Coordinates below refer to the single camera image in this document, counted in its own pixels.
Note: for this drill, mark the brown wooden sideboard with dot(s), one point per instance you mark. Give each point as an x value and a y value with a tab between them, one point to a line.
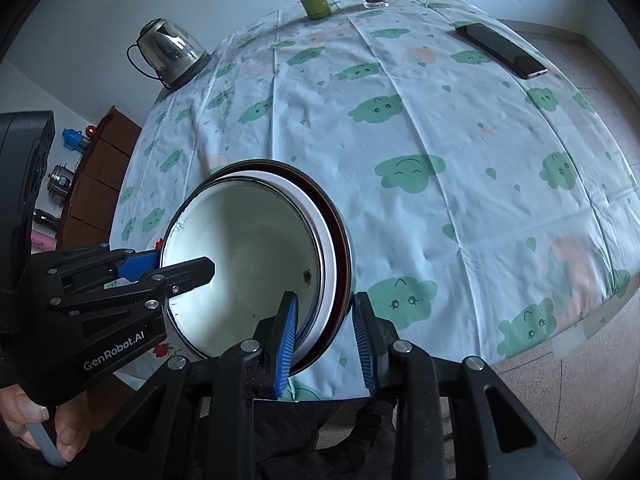
95	170

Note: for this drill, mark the stainless steel bowl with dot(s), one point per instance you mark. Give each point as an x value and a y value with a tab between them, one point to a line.
331	340

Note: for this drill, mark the person's left hand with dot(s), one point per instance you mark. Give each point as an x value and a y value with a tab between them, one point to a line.
70	435

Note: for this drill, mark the steel cooking pot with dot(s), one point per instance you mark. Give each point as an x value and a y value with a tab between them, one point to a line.
61	177

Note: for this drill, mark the black smartphone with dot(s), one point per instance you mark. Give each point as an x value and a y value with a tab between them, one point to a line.
500	50

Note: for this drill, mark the steel electric kettle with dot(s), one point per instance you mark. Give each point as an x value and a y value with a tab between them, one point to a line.
170	50

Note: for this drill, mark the black thermos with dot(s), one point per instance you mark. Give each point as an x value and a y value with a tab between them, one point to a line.
45	217

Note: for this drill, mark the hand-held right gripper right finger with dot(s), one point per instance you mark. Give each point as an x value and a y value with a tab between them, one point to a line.
362	350

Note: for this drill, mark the pink thermos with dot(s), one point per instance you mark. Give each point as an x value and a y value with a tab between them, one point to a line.
45	241

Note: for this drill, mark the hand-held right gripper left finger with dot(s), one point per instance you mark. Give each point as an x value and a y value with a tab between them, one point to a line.
287	345

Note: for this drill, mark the white enamel bowl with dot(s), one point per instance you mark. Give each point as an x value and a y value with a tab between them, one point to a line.
245	260

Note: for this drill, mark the cloud print tablecloth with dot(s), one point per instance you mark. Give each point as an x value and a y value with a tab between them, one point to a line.
425	135

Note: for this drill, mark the blue kettle jug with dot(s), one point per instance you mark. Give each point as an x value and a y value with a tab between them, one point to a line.
75	140

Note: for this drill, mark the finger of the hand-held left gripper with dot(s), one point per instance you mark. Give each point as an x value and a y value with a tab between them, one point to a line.
190	272
142	262

